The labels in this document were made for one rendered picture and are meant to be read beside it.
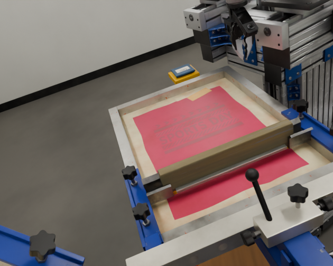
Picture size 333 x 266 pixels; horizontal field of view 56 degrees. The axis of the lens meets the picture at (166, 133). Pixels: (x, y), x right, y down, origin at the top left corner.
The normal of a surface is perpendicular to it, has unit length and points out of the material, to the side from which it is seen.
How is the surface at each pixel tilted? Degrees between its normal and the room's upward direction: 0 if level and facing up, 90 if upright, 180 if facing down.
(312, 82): 90
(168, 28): 90
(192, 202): 0
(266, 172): 0
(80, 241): 0
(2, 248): 32
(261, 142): 90
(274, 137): 90
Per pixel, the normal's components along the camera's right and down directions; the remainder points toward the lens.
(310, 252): -0.25, -0.79
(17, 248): 0.29, -0.71
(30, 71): 0.28, 0.49
